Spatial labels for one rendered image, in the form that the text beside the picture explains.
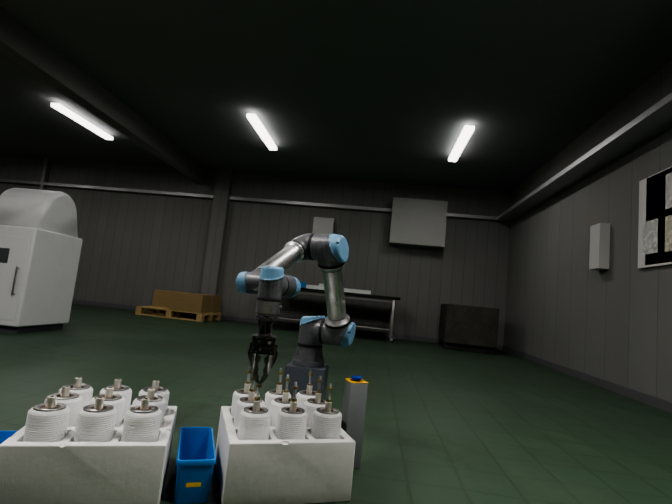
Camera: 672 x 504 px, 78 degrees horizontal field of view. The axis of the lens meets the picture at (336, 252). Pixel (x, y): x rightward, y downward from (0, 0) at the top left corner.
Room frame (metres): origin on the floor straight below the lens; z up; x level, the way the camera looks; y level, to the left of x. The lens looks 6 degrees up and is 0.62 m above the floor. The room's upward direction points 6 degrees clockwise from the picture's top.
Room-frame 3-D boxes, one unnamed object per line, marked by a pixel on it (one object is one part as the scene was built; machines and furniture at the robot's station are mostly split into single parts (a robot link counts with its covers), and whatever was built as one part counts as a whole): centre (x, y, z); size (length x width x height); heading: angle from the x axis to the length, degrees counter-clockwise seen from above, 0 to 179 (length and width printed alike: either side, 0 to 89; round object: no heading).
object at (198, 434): (1.40, 0.38, 0.06); 0.30 x 0.11 x 0.12; 18
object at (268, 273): (1.33, 0.19, 0.65); 0.09 x 0.08 x 0.11; 159
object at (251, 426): (1.35, 0.20, 0.16); 0.10 x 0.10 x 0.18
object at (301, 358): (2.00, 0.08, 0.35); 0.15 x 0.15 x 0.10
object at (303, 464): (1.49, 0.12, 0.09); 0.39 x 0.39 x 0.18; 18
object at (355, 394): (1.66, -0.13, 0.16); 0.07 x 0.07 x 0.31; 18
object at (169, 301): (7.69, 2.71, 0.23); 1.25 x 0.86 x 0.45; 84
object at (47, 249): (4.31, 3.16, 0.72); 0.73 x 0.68 x 1.44; 174
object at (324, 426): (1.42, -0.03, 0.16); 0.10 x 0.10 x 0.18
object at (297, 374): (2.00, 0.08, 0.15); 0.18 x 0.18 x 0.30; 84
